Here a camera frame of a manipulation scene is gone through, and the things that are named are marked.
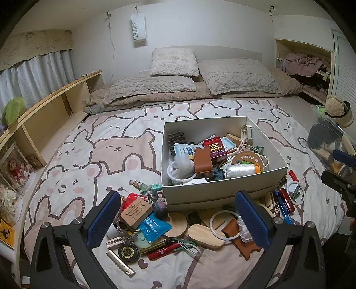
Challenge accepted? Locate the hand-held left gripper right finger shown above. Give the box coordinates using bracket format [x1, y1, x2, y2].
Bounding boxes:
[235, 190, 327, 289]

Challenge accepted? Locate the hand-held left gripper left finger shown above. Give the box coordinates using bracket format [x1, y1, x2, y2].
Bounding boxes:
[30, 190, 123, 289]

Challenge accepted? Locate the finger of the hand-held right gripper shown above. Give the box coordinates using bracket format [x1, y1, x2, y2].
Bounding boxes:
[332, 149, 356, 167]
[321, 170, 356, 217]

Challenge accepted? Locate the large white ring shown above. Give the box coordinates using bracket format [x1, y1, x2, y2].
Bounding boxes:
[209, 210, 240, 241]

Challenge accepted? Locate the white cardboard box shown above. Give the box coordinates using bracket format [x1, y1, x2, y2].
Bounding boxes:
[161, 116, 290, 205]

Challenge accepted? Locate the clear plastic case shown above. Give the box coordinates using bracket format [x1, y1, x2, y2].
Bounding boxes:
[236, 215, 258, 245]

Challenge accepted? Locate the wooden block in bin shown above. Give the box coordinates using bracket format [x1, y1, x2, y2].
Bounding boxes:
[311, 147, 333, 162]

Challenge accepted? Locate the brown leather sleeve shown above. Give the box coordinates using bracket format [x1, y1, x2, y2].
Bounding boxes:
[222, 218, 263, 260]

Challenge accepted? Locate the red white packet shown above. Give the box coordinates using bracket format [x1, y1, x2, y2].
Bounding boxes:
[122, 194, 146, 212]

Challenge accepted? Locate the dark cloth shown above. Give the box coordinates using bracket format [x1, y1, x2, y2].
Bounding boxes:
[308, 124, 338, 149]

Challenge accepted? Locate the carved wooden block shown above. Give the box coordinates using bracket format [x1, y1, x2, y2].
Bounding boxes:
[120, 201, 153, 230]

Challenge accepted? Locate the cream cup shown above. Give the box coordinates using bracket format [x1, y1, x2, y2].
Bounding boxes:
[334, 101, 354, 128]

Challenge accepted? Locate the round black tin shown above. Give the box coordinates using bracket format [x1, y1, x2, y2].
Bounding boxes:
[117, 244, 140, 262]

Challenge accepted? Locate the silver lighter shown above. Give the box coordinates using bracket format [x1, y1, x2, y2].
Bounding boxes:
[106, 249, 136, 278]

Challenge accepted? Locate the oval wooden piece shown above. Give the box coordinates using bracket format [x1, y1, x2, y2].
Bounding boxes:
[188, 224, 226, 251]

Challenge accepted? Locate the brown plush toy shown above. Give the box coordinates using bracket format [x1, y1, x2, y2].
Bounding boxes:
[324, 95, 347, 117]

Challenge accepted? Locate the blue snack packet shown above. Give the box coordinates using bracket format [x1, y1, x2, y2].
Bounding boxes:
[138, 213, 173, 245]

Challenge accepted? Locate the silver foil roll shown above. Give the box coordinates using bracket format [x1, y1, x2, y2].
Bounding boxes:
[224, 163, 256, 178]

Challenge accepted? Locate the teal clip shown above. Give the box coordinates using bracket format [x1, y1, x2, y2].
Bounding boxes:
[140, 183, 162, 193]

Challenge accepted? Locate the round wooden coaster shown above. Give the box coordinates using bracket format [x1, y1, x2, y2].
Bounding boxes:
[231, 151, 263, 170]

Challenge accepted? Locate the knitted pom ball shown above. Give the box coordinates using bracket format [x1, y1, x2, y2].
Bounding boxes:
[152, 197, 169, 219]

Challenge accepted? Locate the red pen box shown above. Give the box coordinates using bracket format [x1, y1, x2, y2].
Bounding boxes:
[147, 242, 181, 261]

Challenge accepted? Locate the bear print blanket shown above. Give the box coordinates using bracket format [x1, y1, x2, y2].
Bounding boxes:
[24, 98, 348, 289]

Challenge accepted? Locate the round wooden lid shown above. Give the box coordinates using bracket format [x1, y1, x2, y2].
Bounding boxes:
[164, 212, 189, 238]

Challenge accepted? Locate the brown leather pouch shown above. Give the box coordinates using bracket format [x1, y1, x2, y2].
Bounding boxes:
[194, 147, 214, 175]

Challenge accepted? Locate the dark red package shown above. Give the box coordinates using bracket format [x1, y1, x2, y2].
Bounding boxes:
[204, 138, 227, 164]

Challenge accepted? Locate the light blue packet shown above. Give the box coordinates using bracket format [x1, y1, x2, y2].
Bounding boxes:
[221, 137, 237, 152]

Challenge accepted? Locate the white plug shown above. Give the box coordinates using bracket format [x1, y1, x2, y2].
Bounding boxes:
[241, 125, 253, 145]

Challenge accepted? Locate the white louvre door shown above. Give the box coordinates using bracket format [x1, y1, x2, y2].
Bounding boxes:
[331, 28, 356, 106]

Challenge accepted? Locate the beige folded duvet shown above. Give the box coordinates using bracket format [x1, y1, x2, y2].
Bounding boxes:
[84, 67, 303, 114]

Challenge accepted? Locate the yellow sign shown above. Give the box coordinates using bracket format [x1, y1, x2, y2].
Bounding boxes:
[0, 219, 16, 248]

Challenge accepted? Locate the blue white packet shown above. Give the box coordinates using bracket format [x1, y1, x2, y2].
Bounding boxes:
[174, 143, 196, 159]

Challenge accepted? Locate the pile of clothes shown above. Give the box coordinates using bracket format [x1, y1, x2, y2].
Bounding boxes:
[279, 53, 333, 84]

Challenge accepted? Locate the clear flower display box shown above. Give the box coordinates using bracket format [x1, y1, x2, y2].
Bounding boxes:
[0, 142, 36, 198]

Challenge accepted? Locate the black hair claw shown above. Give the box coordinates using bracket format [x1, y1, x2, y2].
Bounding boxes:
[168, 130, 185, 145]

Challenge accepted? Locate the wooden bedside shelf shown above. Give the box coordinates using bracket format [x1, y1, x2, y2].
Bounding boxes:
[0, 70, 103, 167]

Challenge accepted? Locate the large knit beige pillow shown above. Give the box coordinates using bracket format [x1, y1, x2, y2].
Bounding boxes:
[198, 58, 279, 96]

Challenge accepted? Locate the long knit beige pillow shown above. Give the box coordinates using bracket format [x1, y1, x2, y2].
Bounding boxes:
[103, 75, 197, 104]

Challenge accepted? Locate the green plush toy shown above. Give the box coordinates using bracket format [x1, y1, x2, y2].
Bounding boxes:
[1, 97, 26, 127]

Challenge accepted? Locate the white curtain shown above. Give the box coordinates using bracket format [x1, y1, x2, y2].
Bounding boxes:
[0, 50, 75, 112]

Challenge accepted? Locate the fluffy beige pillow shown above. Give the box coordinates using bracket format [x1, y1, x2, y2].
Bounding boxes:
[149, 48, 200, 77]

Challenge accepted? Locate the beige curtain valance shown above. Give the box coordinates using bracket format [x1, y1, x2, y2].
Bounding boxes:
[0, 29, 73, 70]

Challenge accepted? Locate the white hanging bag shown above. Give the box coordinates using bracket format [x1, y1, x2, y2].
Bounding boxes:
[131, 6, 147, 48]

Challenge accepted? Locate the thin white ring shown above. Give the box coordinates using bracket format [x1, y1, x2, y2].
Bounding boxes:
[286, 180, 306, 206]

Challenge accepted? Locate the small white ring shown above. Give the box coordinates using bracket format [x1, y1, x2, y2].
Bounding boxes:
[167, 161, 196, 184]

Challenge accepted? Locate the white hanging cable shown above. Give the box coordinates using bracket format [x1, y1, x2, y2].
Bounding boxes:
[106, 12, 116, 84]

